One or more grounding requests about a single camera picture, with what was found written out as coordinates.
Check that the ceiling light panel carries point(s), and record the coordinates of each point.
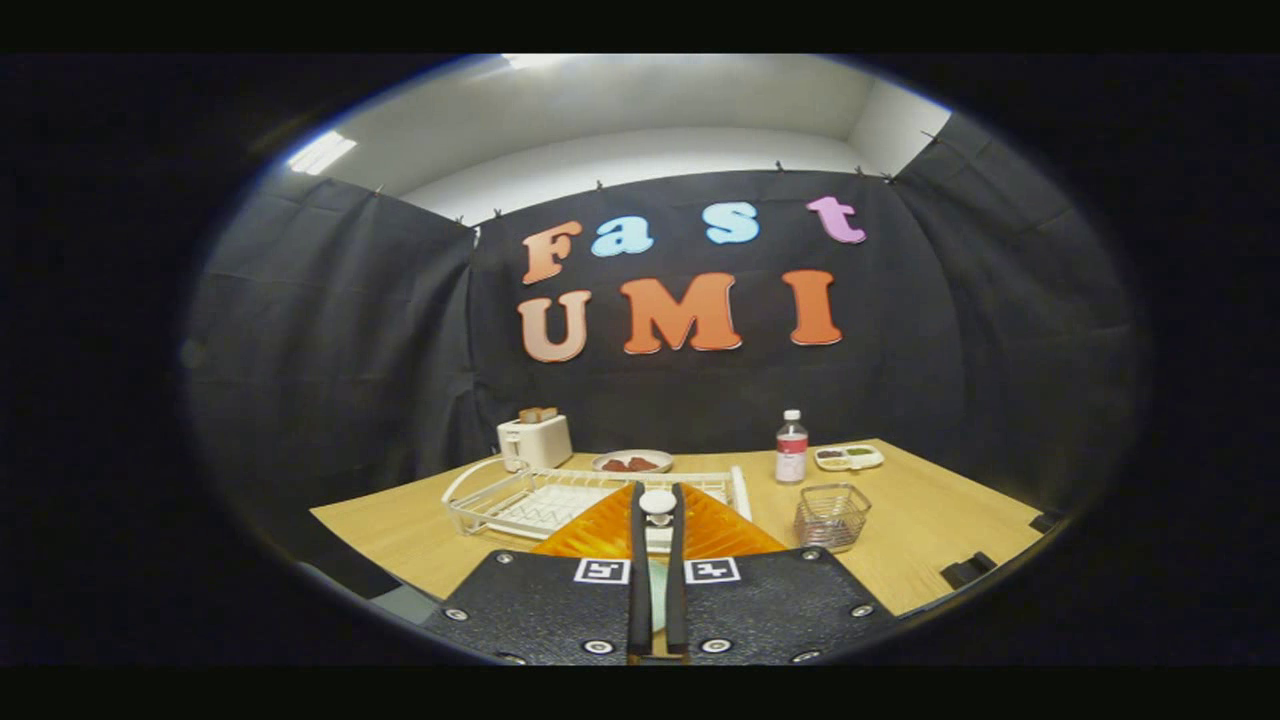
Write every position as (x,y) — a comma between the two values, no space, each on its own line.
(322,152)

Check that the black backdrop cloth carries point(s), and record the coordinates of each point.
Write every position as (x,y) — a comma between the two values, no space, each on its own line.
(350,330)

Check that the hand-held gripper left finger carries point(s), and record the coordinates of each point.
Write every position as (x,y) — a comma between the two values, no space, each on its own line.
(540,610)

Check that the white toaster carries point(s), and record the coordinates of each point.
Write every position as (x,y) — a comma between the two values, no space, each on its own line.
(535,445)

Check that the small plate with brown food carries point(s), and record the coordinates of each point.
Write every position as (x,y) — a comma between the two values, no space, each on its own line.
(630,463)

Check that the white divided sauce dish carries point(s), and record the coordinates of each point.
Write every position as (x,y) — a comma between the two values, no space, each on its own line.
(848,458)

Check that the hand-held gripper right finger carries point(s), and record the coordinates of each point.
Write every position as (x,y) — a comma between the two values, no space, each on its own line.
(770,610)

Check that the clear bottle red label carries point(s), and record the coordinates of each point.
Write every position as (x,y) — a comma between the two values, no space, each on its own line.
(791,450)

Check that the brown toast slices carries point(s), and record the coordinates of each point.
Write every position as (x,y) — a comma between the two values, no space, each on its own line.
(537,414)

